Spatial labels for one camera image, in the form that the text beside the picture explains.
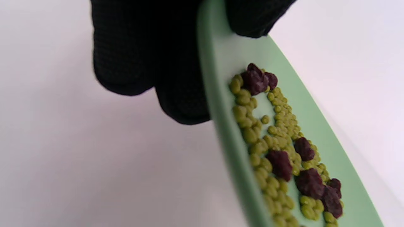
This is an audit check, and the light green plate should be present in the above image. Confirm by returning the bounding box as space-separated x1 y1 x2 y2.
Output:
196 0 384 227

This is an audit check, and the pile of green beans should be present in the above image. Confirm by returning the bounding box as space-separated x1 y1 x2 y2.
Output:
229 74 344 227

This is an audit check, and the person's left hand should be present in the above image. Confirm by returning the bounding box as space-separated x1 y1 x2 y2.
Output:
90 0 297 125

